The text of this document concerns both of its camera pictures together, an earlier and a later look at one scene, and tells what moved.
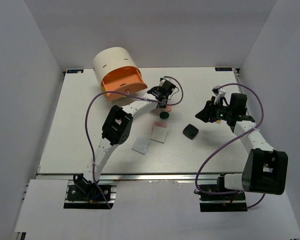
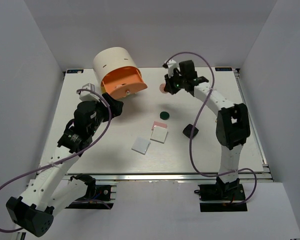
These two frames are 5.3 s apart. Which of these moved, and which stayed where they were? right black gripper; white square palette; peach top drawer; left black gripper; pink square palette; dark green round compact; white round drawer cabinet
Moved: left black gripper; right black gripper
Stayed: dark green round compact; white round drawer cabinet; white square palette; peach top drawer; pink square palette
